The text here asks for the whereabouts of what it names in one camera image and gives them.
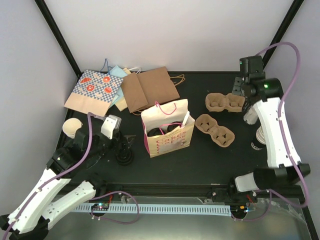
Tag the front black lid stack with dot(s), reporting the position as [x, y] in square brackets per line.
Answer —
[124, 157]

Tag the blue checkered paper bag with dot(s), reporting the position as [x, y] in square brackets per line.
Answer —
[93, 93]

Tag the pink cakes paper bag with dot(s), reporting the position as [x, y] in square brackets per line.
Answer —
[161, 115]

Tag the black frame post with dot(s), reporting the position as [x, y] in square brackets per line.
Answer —
[47, 15]
[282, 29]

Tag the right black frame post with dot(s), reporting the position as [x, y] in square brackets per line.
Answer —
[282, 29]

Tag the left black frame post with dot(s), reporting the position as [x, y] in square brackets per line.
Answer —
[47, 15]

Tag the paper cup stack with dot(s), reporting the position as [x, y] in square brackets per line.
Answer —
[71, 126]
[258, 142]

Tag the white straw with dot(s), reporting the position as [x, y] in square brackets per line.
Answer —
[185, 119]

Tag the light blue paper bag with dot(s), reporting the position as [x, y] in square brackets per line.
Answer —
[116, 71]

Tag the left paper cup stack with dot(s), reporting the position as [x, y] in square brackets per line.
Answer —
[71, 126]

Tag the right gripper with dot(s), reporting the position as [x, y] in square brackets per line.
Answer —
[236, 90]

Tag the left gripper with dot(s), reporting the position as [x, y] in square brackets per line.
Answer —
[116, 147]

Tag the light blue cable duct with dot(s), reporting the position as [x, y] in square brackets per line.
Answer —
[156, 209]

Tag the pulp cup carrier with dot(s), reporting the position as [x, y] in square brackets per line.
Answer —
[220, 135]
[218, 102]

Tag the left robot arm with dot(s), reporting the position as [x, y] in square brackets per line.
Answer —
[39, 212]

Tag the right paper cup stack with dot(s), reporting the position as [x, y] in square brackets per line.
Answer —
[258, 142]

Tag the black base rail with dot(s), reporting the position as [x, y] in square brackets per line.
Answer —
[215, 191]

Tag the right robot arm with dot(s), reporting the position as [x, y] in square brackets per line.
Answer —
[284, 166]

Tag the brown kraft paper bag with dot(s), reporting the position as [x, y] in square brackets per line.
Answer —
[143, 90]

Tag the cream paper bag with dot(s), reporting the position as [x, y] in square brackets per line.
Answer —
[129, 71]

